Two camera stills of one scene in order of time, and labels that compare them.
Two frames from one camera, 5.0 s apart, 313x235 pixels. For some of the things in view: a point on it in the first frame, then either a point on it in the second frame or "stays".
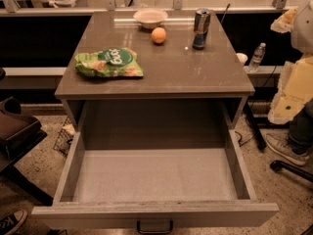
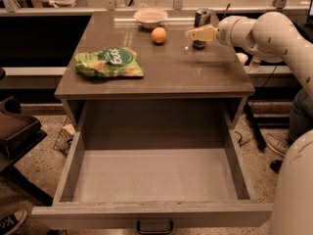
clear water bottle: [259, 52] stays
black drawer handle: [162, 232] stays
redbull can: [201, 28] stays
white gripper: [303, 29] -> [227, 31]
